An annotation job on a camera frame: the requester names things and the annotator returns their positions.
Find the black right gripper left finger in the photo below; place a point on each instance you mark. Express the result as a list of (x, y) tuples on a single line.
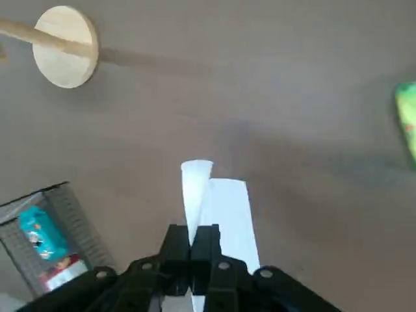
[(175, 247)]

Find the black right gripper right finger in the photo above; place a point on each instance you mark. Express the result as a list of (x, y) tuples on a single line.
[(206, 247)]

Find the white tissue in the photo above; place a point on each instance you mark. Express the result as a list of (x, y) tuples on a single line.
[(227, 208)]

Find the green tissue pack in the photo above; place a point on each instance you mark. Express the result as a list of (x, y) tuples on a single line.
[(408, 123)]

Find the red packet white label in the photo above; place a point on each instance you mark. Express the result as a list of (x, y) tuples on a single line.
[(66, 271)]

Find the teal snack packet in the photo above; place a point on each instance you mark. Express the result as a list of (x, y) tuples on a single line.
[(42, 232)]

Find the wooden mug tree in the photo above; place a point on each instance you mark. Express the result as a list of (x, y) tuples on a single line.
[(65, 48)]

